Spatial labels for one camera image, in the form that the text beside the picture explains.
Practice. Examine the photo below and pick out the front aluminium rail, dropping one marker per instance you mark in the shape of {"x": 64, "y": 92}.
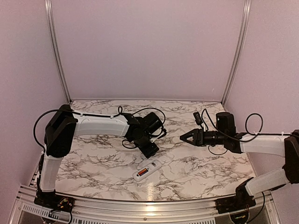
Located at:
{"x": 101, "y": 211}

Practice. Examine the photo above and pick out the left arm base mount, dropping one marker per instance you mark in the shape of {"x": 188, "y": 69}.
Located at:
{"x": 53, "y": 201}

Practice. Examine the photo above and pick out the aluminium frame post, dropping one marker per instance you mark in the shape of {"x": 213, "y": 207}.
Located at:
{"x": 54, "y": 43}
{"x": 238, "y": 51}

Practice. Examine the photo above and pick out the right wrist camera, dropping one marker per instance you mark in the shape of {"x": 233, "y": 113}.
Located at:
{"x": 198, "y": 118}

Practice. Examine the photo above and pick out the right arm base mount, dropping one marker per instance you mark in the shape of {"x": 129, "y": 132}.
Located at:
{"x": 240, "y": 201}

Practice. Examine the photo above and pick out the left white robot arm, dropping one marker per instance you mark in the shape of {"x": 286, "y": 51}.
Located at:
{"x": 67, "y": 124}

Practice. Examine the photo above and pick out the right aluminium frame post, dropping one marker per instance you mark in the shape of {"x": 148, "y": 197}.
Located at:
{"x": 238, "y": 51}

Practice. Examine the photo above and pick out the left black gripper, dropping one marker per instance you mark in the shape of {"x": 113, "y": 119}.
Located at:
{"x": 150, "y": 151}

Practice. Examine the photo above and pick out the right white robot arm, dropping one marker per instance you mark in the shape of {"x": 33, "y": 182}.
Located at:
{"x": 285, "y": 145}

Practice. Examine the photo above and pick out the left aluminium frame post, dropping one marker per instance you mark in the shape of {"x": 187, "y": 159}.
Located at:
{"x": 54, "y": 43}

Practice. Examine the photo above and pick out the white remote control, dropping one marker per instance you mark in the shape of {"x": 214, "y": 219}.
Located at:
{"x": 147, "y": 170}

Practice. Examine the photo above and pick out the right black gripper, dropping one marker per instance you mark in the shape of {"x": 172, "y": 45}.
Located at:
{"x": 198, "y": 136}

